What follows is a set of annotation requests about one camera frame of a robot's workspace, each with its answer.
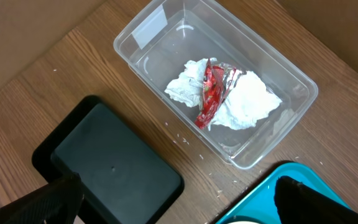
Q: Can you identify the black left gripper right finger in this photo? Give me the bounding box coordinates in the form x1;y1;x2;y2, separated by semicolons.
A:
274;176;358;224

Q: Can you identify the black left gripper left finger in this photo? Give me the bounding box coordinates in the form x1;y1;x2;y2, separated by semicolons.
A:
0;174;84;224

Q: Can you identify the white tissue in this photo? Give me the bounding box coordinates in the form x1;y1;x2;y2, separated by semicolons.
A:
165;58;282;130

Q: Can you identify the red snack wrapper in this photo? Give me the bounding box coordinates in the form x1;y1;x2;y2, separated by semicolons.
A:
195;58;245;129

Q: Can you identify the teal plastic tray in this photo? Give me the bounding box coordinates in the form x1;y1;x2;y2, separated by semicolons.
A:
216;162;347;224

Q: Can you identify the black tray bin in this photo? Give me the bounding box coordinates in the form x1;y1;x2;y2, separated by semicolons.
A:
32;95;185;223

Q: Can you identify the clear plastic bin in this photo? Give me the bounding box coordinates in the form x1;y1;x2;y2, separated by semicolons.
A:
113;1;318;169

